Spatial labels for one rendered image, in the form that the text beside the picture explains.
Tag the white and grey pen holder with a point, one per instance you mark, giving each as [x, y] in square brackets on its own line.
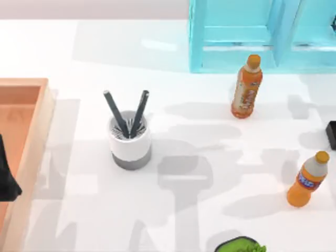
[130, 149]

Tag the black pot with green plant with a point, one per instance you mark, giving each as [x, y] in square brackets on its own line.
[241, 245]

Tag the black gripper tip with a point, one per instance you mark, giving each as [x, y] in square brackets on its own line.
[6, 178]

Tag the dark grey pen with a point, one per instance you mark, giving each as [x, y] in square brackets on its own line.
[115, 111]
[140, 110]

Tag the light blue rack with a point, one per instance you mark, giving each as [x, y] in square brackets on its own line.
[236, 34]

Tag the black box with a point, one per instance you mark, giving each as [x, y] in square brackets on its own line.
[332, 134]

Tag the shallow salmon-coloured box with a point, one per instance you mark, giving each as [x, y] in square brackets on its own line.
[26, 110]

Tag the orange tea bottle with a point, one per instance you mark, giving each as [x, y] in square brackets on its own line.
[246, 89]

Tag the orange soda bottle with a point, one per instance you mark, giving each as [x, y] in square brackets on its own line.
[307, 181]

